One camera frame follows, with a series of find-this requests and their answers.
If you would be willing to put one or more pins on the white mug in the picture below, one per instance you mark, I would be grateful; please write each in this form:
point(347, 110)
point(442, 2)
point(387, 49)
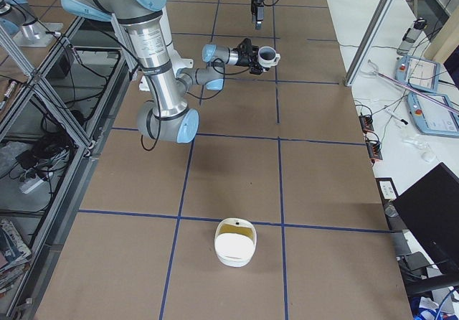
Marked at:
point(268, 56)

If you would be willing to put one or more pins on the far teach pendant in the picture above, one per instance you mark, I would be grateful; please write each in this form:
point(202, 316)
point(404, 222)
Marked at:
point(418, 73)

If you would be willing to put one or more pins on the teach pendant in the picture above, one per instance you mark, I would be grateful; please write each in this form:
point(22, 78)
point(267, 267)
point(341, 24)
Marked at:
point(418, 73)
point(432, 119)

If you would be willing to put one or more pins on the near teach pendant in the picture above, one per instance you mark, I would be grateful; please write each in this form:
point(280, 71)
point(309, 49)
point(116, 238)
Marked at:
point(432, 119)

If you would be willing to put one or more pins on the black Huawei monitor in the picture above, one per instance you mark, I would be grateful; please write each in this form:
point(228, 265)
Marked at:
point(429, 209)

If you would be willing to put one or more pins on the white power strip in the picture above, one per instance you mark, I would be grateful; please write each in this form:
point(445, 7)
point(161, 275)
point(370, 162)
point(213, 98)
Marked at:
point(30, 184)

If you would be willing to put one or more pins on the stack of books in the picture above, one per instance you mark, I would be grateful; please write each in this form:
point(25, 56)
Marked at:
point(15, 255)

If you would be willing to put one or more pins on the aluminium frame post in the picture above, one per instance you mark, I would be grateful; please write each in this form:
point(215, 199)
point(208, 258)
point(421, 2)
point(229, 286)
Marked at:
point(375, 24)

